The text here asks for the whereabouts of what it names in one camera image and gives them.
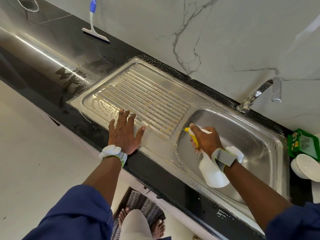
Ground white bowl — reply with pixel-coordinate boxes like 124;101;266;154
290;153;320;182

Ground chrome faucet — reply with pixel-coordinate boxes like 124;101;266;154
236;77;283;114

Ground stainless steel sink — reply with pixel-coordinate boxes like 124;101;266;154
67;57;291;235

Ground white yellow spray bottle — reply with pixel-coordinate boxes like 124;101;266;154
184;125;231;188

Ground person's left hand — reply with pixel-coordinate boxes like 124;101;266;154
108;108;147;155

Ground person's right foot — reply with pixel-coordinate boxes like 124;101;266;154
151;219;167;240

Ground white trousers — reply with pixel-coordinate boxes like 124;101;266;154
119;209;153;240

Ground white left wrist tracker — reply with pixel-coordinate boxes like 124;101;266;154
98;144;128;168

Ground green soap tray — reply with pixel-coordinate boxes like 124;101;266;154
287;128;320;162

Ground person's left forearm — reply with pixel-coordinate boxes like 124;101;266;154
82;156;123;205

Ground person's right forearm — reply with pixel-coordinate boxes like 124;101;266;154
223;161;293;230

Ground blue white squeegee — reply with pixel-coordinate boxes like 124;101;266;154
82;0;111;44

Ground striped floor mat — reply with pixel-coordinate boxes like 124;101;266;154
111;187;166;240

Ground person's right hand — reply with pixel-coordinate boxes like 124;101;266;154
189;123;224;159

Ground white cable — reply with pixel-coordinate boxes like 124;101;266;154
15;0;40;13

